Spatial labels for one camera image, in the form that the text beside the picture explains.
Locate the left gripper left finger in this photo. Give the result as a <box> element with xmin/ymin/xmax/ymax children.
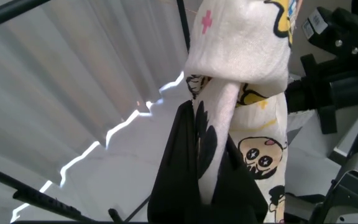
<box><xmin>147</xmin><ymin>99</ymin><xmax>205</xmax><ymax>222</ymax></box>

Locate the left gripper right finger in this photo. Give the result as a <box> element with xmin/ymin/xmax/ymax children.
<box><xmin>203</xmin><ymin>138</ymin><xmax>270</xmax><ymax>222</ymax></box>

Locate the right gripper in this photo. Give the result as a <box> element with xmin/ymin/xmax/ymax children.
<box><xmin>286</xmin><ymin>52</ymin><xmax>358</xmax><ymax>135</ymax></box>

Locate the cream printed garment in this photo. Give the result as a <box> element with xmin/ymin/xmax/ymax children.
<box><xmin>183</xmin><ymin>0</ymin><xmax>304</xmax><ymax>223</ymax></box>

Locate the black clothes rack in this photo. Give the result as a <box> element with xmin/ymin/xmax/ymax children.
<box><xmin>0</xmin><ymin>0</ymin><xmax>193</xmax><ymax>223</ymax></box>

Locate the white curtain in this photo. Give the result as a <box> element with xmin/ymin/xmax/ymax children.
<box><xmin>0</xmin><ymin>0</ymin><xmax>196</xmax><ymax>185</ymax></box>

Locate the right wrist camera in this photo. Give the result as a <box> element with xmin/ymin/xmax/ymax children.
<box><xmin>301</xmin><ymin>6</ymin><xmax>358</xmax><ymax>58</ymax></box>

